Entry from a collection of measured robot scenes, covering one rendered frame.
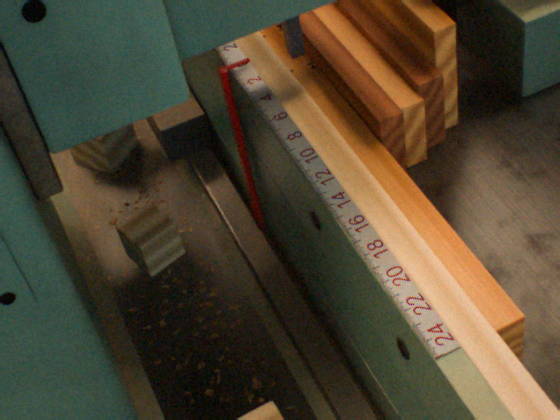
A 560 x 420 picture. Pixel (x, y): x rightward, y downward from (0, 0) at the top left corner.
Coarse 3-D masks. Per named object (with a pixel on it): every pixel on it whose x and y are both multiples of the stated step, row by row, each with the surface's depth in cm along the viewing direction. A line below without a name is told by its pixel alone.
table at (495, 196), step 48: (480, 96) 62; (528, 96) 61; (480, 144) 59; (528, 144) 58; (432, 192) 57; (480, 192) 56; (528, 192) 56; (288, 240) 63; (480, 240) 54; (528, 240) 53; (336, 288) 55; (528, 288) 51; (528, 336) 49; (384, 384) 54
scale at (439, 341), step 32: (256, 96) 57; (288, 128) 54; (320, 160) 52; (320, 192) 50; (352, 224) 48; (384, 256) 47; (384, 288) 45; (416, 288) 45; (416, 320) 44; (448, 352) 42
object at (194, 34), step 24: (168, 0) 50; (192, 0) 50; (216, 0) 51; (240, 0) 52; (264, 0) 52; (288, 0) 53; (312, 0) 54; (336, 0) 54; (192, 24) 51; (216, 24) 52; (240, 24) 53; (264, 24) 53; (192, 48) 52
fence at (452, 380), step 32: (224, 64) 60; (256, 128) 58; (288, 160) 53; (288, 192) 57; (320, 224) 52; (352, 256) 48; (352, 288) 51; (384, 320) 48; (416, 352) 44; (416, 384) 47; (448, 384) 41; (480, 384) 41; (448, 416) 44; (480, 416) 40; (512, 416) 40
